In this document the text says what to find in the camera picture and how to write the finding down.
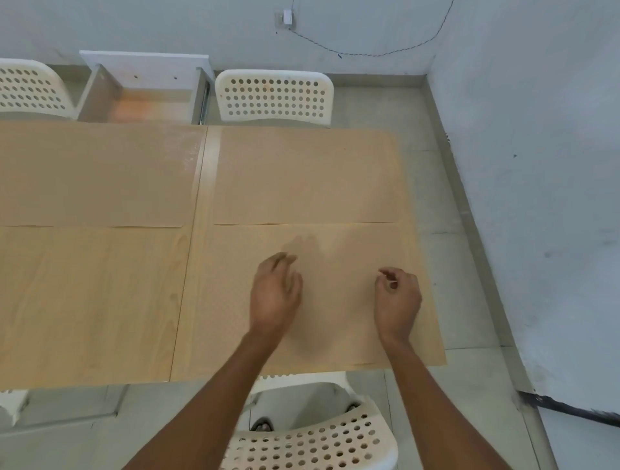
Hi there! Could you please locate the white table leg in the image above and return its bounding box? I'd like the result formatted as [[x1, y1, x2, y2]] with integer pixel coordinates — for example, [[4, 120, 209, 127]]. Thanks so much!
[[0, 388, 31, 428]]

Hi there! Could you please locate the thin black wall cable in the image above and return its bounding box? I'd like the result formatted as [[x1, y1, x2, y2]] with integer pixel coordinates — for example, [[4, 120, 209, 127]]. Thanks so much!
[[276, 0, 456, 59]]

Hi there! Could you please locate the white wooden drawer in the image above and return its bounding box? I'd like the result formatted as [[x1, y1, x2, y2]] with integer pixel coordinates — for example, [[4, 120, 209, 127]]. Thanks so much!
[[77, 50, 215, 126]]

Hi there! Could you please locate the person's left hand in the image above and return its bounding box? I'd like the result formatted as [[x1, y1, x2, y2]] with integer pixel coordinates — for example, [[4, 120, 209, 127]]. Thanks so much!
[[249, 252, 304, 341]]

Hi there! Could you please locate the black floor strip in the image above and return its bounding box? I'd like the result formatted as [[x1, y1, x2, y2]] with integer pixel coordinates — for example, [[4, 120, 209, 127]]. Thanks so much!
[[517, 390, 620, 424]]

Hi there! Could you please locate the person's right forearm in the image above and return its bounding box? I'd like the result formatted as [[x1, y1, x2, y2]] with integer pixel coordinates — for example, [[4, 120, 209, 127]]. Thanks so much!
[[378, 336, 515, 470]]

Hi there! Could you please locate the white perforated plastic chair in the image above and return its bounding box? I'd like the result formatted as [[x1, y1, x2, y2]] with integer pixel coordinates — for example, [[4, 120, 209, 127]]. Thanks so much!
[[220, 371, 399, 470], [214, 69, 335, 128], [0, 58, 78, 121]]

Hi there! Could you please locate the brown paper sheet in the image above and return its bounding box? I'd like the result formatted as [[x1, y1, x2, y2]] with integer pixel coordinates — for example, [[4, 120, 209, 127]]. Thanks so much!
[[170, 222, 447, 383], [0, 120, 208, 229], [212, 127, 404, 227]]

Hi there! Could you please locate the person's left forearm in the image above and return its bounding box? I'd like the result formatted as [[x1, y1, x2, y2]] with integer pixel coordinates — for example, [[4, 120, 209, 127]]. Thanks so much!
[[121, 329, 287, 470]]

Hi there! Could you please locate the person's right hand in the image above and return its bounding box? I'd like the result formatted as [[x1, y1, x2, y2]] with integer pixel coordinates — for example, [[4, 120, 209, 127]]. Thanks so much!
[[372, 266, 423, 346]]

